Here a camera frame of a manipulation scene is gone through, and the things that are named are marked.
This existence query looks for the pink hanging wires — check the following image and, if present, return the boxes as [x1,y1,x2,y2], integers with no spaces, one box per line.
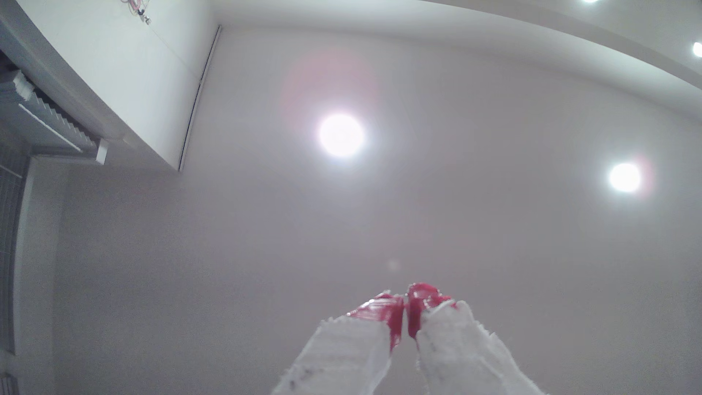
[122,0,152,25]

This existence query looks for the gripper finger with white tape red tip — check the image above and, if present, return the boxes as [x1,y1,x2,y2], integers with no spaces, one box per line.
[407,282,546,395]
[271,292,405,395]

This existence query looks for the white pleated window blind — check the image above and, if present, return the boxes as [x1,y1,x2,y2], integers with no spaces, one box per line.
[0,70,109,166]

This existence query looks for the white wall trim strip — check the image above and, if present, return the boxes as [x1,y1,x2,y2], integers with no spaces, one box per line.
[177,25,223,172]

